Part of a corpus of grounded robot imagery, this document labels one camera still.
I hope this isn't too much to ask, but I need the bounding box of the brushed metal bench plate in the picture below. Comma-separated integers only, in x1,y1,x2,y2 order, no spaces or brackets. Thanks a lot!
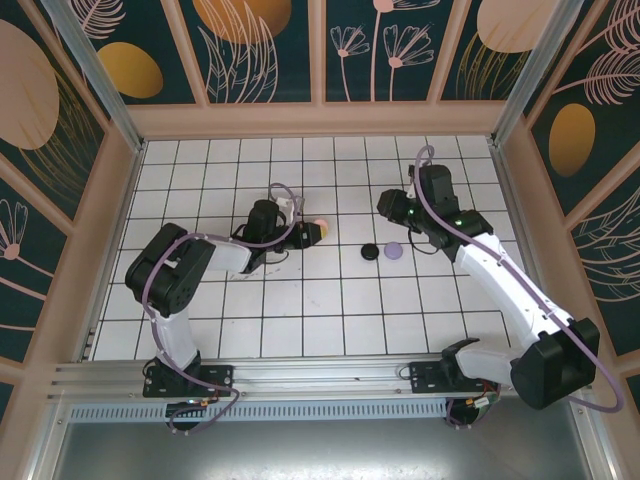
29,418,614,480

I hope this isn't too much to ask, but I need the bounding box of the right gripper thin black cable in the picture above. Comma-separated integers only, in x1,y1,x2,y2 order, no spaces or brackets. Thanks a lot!
407,228,442,255

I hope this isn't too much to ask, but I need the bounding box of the aluminium table side rail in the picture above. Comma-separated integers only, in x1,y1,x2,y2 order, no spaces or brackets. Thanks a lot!
487,139,566,354
74,144,146,362

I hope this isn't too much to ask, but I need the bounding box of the aluminium mounting rail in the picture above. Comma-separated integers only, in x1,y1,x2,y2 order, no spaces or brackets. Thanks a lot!
47,353,597,402

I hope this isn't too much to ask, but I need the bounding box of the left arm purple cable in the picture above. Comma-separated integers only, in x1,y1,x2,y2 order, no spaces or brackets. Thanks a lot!
142,182,304,435

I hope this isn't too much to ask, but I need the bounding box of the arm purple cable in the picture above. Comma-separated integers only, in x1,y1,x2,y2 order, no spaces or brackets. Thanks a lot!
142,182,304,435
407,145,626,431

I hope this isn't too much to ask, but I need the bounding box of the aluminium frame post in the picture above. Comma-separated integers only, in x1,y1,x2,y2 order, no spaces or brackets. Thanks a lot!
489,0,571,146
39,0,147,154

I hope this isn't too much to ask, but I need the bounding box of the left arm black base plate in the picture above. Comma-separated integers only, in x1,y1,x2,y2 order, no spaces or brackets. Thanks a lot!
143,364,236,399

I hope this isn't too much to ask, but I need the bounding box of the slotted grey cable duct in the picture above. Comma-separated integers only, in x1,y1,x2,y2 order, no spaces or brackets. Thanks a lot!
66,399,451,422

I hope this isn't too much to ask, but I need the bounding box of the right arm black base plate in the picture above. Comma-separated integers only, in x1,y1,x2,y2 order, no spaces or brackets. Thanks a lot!
408,360,501,396

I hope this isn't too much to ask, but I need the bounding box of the power connector with red wires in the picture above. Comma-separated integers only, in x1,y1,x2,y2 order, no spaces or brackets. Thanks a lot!
467,380,501,409
197,384,234,409

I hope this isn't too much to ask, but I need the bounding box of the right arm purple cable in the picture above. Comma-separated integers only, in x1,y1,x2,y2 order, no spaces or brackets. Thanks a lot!
407,145,626,431

